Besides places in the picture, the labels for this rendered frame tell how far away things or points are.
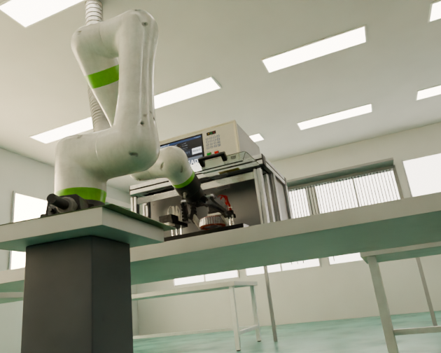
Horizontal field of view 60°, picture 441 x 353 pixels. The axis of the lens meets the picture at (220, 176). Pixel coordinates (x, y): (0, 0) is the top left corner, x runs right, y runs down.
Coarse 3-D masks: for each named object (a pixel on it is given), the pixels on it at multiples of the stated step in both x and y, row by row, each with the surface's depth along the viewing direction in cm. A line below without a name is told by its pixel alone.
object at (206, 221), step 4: (208, 216) 151; (216, 216) 150; (220, 216) 151; (200, 220) 152; (204, 220) 150; (208, 220) 150; (212, 220) 149; (216, 220) 150; (220, 220) 150; (200, 224) 152; (204, 224) 150; (208, 224) 150; (212, 224) 149; (216, 224) 150; (220, 224) 151; (224, 224) 152; (200, 228) 156; (204, 228) 156; (208, 228) 157; (212, 228) 158
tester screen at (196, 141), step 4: (200, 136) 183; (184, 140) 186; (188, 140) 185; (192, 140) 184; (196, 140) 183; (200, 140) 182; (168, 144) 189; (172, 144) 188; (176, 144) 187; (180, 144) 186; (184, 144) 185; (188, 144) 184; (192, 144) 183; (196, 144) 182; (200, 144) 181; (184, 148) 184; (188, 148) 183; (188, 156) 182; (192, 156) 181
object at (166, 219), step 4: (160, 216) 170; (164, 216) 169; (168, 216) 169; (172, 216) 169; (176, 216) 173; (160, 220) 170; (164, 220) 169; (168, 220) 168; (172, 220) 168; (176, 220) 172; (168, 224) 165; (172, 224) 168; (176, 224) 172; (180, 224) 174; (184, 224) 177; (176, 228) 177; (180, 228) 176; (172, 232) 177; (176, 232) 176; (180, 232) 176
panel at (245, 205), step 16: (208, 192) 187; (224, 192) 184; (240, 192) 181; (272, 192) 175; (160, 208) 195; (208, 208) 185; (240, 208) 179; (256, 208) 176; (192, 224) 186; (256, 224) 174
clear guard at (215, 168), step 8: (240, 152) 147; (208, 160) 151; (216, 160) 148; (232, 160) 142; (240, 160) 140; (248, 160) 156; (192, 168) 150; (200, 168) 147; (208, 168) 144; (216, 168) 160; (224, 168) 161; (232, 168) 163; (240, 168) 164; (248, 168) 165; (208, 176) 170; (216, 176) 171; (224, 176) 172
